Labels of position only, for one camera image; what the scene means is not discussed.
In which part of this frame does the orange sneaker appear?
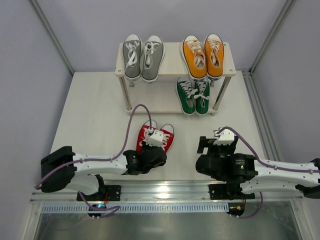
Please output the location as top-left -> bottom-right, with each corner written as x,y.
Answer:
204,33 -> 224,80
180,35 -> 207,81

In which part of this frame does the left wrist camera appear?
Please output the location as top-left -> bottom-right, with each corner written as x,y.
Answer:
144,128 -> 164,147

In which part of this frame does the white slotted cable duct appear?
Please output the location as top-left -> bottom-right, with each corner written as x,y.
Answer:
40,202 -> 229,214

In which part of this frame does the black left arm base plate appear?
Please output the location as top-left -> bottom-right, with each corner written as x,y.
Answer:
81,185 -> 121,202

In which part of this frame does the white wooden shoe shelf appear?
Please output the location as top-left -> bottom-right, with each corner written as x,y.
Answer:
115,41 -> 236,116

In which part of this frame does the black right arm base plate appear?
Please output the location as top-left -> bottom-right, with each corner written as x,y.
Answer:
208,183 -> 255,200

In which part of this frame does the red sneaker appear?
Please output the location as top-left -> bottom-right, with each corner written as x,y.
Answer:
136,119 -> 158,153
160,123 -> 175,153

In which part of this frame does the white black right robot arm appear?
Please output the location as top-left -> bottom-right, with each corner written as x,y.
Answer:
195,136 -> 320,200

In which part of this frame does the green sneaker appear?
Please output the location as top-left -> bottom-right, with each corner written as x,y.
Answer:
176,77 -> 197,115
194,79 -> 210,116

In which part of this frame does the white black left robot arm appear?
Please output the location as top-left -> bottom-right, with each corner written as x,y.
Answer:
36,146 -> 167,201

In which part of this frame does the aluminium mounting rail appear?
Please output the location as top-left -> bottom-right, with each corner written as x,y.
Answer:
29,179 -> 304,204

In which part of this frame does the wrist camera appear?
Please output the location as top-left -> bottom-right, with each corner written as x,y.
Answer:
144,128 -> 164,147
213,126 -> 238,146

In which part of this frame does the grey sneaker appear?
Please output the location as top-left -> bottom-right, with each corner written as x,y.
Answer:
122,34 -> 142,81
141,35 -> 165,83

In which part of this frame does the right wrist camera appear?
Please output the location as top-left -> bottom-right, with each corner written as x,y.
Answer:
213,126 -> 238,146

